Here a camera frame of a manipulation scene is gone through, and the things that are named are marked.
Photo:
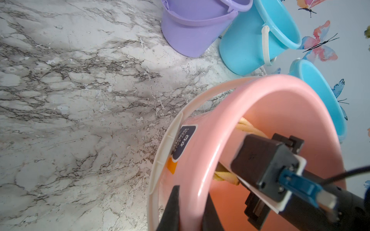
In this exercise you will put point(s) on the purple plastic bucket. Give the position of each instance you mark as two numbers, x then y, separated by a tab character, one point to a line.
190	27

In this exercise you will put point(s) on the cream yellow microfibre cloth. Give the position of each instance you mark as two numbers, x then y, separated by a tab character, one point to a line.
221	173

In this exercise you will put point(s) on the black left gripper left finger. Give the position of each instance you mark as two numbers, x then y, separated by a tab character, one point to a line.
171	217

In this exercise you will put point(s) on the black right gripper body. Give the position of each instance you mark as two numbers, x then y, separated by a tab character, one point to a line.
352	213

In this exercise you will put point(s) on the pink plastic bucket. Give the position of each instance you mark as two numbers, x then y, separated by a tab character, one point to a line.
204	134

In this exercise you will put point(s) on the teal bucket with sticker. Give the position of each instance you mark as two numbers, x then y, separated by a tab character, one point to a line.
257	37

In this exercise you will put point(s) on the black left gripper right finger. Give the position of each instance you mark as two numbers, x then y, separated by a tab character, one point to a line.
210	220

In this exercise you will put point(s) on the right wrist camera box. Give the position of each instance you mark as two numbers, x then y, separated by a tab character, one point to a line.
273	170

